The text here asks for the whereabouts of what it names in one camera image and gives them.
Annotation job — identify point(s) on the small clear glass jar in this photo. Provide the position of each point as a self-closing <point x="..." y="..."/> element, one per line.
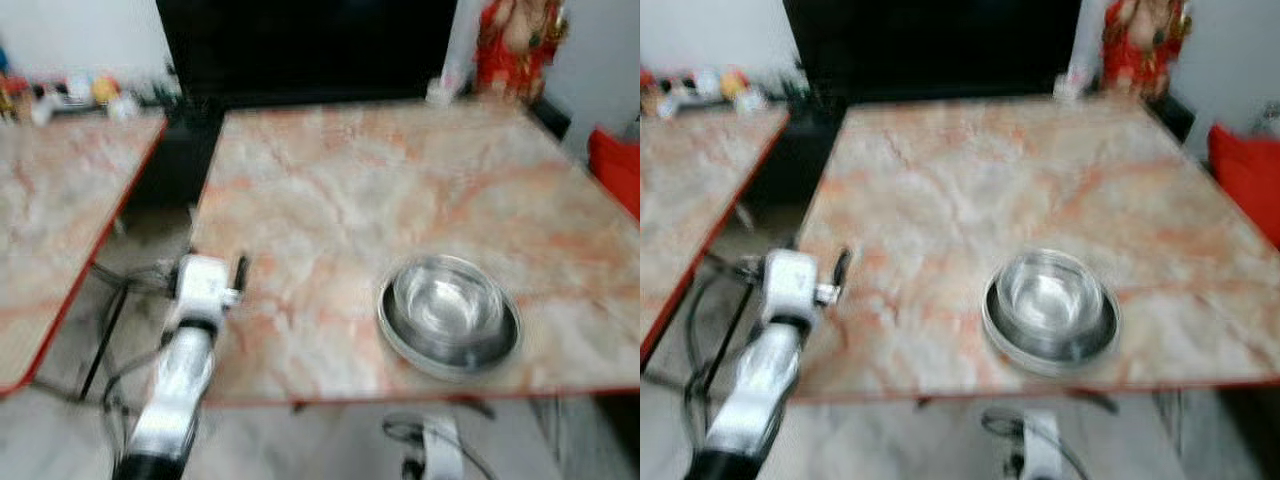
<point x="1072" y="85"/>
<point x="445" y="90"/>

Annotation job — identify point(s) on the small yellow toy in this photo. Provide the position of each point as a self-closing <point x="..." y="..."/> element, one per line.
<point x="105" y="88"/>
<point x="735" y="82"/>

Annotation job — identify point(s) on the black television cabinet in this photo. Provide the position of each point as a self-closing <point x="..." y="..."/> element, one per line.
<point x="930" y="50"/>
<point x="300" y="50"/>

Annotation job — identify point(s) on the round steel plate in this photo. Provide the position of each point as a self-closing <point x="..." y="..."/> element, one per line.
<point x="450" y="366"/>
<point x="1050" y="366"/>

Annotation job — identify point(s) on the marble table with red rim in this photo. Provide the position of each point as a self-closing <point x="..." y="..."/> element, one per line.
<point x="1000" y="190"/>
<point x="50" y="220"/>
<point x="690" y="190"/>
<point x="400" y="200"/>

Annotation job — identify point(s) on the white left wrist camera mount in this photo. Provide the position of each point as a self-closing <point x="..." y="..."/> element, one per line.
<point x="203" y="285"/>
<point x="793" y="280"/>

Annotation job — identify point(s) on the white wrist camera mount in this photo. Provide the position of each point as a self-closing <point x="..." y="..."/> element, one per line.
<point x="203" y="285"/>
<point x="1042" y="450"/>
<point x="440" y="450"/>
<point x="793" y="280"/>

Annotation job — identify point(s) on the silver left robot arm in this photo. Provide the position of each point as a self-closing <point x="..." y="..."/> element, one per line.
<point x="752" y="400"/>
<point x="175" y="400"/>

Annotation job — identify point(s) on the shiny steel bowl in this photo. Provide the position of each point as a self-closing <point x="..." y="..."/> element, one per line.
<point x="447" y="300"/>
<point x="1050" y="295"/>

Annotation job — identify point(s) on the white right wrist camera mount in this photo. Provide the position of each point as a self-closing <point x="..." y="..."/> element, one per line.
<point x="440" y="450"/>
<point x="1042" y="450"/>

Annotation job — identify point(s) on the small black box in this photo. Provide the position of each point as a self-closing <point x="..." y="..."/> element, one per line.
<point x="1175" y="115"/>
<point x="553" y="118"/>

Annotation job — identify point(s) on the red and gold statue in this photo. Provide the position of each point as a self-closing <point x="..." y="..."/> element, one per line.
<point x="1140" y="45"/>
<point x="515" y="45"/>

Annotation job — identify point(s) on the red cushion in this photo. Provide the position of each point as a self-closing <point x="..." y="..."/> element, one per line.
<point x="1245" y="180"/>
<point x="615" y="170"/>

